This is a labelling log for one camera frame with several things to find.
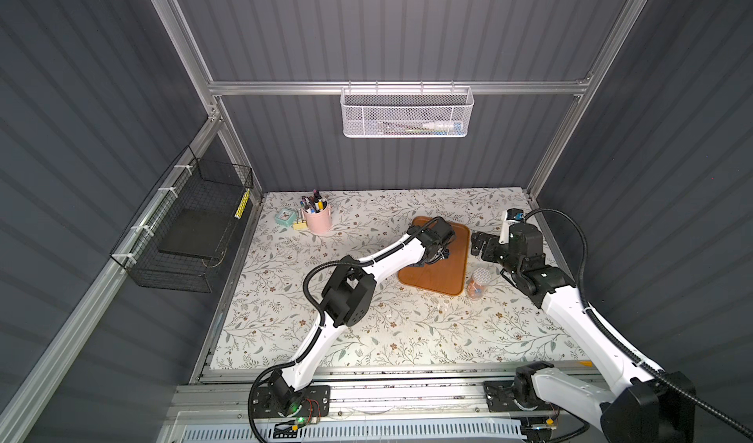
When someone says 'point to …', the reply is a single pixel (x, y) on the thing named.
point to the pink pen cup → (319, 222)
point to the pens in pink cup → (314, 204)
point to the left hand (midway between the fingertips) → (411, 246)
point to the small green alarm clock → (285, 217)
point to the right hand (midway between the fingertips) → (493, 237)
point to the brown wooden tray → (448, 276)
